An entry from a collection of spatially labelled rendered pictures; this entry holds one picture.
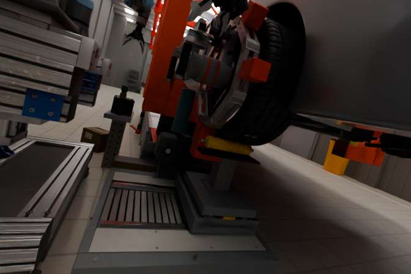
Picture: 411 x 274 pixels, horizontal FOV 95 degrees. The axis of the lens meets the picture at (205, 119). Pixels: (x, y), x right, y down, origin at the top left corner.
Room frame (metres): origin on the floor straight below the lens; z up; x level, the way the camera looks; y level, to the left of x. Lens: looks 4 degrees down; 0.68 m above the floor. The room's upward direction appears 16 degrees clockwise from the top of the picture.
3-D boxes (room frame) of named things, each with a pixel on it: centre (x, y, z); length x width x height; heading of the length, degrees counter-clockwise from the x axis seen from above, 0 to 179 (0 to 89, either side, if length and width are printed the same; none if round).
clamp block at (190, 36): (0.79, 0.12, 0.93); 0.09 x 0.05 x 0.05; 110
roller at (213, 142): (0.94, -0.15, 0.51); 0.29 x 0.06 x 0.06; 110
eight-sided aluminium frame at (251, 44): (1.02, -0.01, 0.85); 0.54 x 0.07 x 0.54; 20
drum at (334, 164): (4.15, -3.04, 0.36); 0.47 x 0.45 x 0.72; 113
